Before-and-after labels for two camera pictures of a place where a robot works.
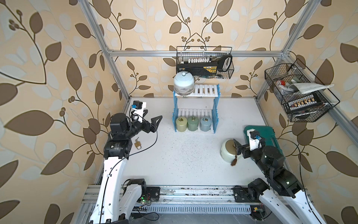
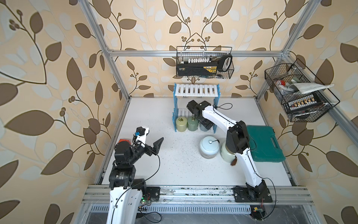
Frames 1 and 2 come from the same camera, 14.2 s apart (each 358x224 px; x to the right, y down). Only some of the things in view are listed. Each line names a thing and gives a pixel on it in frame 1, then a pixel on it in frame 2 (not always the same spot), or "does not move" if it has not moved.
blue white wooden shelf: x=206 y=91 does not move
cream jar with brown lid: x=228 y=152 does not move
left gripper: x=148 y=129 → x=156 y=146
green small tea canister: x=193 y=122 does not move
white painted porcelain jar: x=183 y=83 → x=209 y=147
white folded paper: x=304 y=87 does not move
